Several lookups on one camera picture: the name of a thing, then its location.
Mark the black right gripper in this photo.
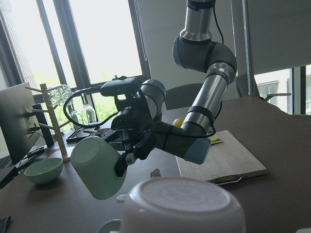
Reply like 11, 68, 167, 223
90, 94, 156, 177

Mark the green plastic cup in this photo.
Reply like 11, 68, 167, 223
70, 136, 126, 200

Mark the pink plastic cup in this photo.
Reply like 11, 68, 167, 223
121, 177, 246, 233

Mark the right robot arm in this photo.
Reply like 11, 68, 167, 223
100, 0, 237, 177

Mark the light blue plastic cup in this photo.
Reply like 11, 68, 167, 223
96, 219, 121, 233

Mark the black glass rack tray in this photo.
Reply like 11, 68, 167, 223
65, 127, 110, 143

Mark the green bowl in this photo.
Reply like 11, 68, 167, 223
24, 158, 63, 184

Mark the wooden mug tree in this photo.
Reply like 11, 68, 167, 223
25, 83, 73, 163

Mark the yellow lemon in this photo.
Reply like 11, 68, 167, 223
172, 118, 184, 128

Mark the glass mug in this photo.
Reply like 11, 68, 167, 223
47, 84, 72, 106

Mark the black monitor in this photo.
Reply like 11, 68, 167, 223
0, 83, 40, 165

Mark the wooden cutting board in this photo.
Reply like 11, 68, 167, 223
176, 130, 267, 186

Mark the grey folded cloth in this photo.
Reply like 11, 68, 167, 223
0, 216, 11, 233

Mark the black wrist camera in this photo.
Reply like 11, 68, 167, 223
100, 77, 142, 97

